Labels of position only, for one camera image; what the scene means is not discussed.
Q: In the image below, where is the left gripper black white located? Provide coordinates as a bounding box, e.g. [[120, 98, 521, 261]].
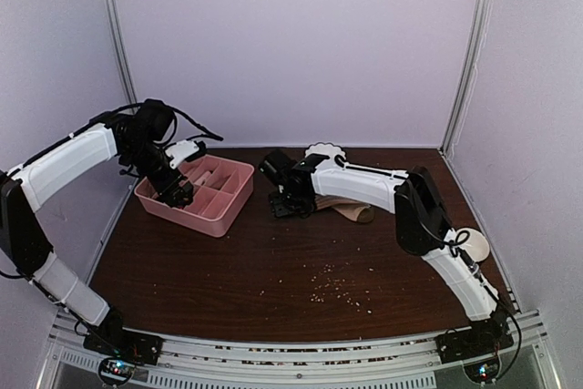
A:
[[123, 138, 193, 207]]

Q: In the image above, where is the striped beige brown sock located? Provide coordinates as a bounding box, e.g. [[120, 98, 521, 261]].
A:
[[315, 196, 374, 224]]

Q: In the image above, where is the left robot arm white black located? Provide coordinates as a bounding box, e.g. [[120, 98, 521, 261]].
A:
[[1, 99, 216, 356]]

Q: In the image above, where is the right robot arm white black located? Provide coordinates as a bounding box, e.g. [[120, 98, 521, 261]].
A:
[[259, 143, 510, 354]]

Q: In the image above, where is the pink divided organizer tray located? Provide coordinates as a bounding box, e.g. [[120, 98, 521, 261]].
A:
[[134, 155, 254, 238]]

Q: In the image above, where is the white scalloped ceramic bowl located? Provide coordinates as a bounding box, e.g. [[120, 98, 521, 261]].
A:
[[303, 143, 347, 169]]

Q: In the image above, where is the white cup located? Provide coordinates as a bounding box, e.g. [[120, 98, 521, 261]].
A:
[[455, 228, 490, 263]]

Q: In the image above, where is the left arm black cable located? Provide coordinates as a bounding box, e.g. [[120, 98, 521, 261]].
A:
[[8, 104, 224, 176]]

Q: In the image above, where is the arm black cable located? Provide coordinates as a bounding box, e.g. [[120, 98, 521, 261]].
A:
[[8, 104, 224, 176], [444, 230, 523, 363]]

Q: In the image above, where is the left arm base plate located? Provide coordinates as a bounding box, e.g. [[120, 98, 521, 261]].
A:
[[83, 312, 163, 365]]

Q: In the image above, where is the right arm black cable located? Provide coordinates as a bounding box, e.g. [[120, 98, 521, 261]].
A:
[[444, 230, 523, 363]]

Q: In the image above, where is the aluminium front table rail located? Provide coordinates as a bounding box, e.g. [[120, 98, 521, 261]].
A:
[[33, 311, 567, 388]]

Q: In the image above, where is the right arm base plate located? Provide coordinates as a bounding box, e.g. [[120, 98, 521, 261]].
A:
[[435, 328, 514, 363]]

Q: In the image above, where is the left aluminium corner post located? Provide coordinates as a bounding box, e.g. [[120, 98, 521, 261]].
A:
[[104, 0, 138, 114]]

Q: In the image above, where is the aluminium corner post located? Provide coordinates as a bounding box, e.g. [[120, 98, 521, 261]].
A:
[[440, 0, 492, 157], [104, 0, 138, 114]]

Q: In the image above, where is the right aluminium corner post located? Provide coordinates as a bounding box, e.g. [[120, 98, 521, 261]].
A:
[[440, 0, 492, 157]]

